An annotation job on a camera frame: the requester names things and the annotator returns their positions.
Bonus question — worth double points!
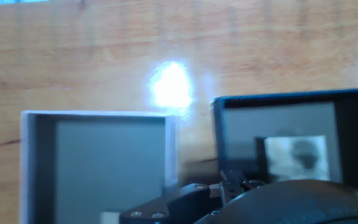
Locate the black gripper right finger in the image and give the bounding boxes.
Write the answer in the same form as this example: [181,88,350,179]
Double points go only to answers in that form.
[209,169,265,205]

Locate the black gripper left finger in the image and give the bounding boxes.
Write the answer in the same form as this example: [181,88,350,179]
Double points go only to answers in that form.
[119,183,222,224]

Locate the dark blue square gift box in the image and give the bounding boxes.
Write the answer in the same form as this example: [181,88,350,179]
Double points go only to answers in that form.
[212,88,358,197]

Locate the pink square gift box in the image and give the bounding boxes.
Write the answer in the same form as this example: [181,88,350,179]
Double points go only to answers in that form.
[19,110,178,224]

